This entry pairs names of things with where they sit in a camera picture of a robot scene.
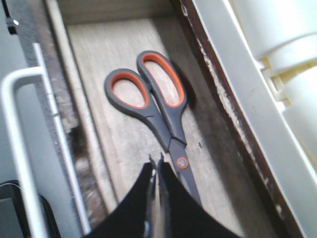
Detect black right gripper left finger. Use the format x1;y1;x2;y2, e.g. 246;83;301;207
85;157;157;238

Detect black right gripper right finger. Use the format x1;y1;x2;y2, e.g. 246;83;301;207
157;156;238;238

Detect grey orange scissors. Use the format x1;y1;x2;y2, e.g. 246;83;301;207
104;51;201;204

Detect dark wooden drawer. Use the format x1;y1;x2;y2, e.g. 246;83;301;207
29;0;276;238

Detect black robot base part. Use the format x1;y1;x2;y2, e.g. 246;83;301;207
0;182;61;238

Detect dark wooden drawer cabinet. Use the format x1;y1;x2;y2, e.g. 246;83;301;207
170;0;303;238

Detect white tray on cabinet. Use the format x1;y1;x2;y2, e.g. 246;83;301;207
193;0;317;238

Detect white metal cupboard handle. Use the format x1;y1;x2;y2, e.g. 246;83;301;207
0;42;91;238

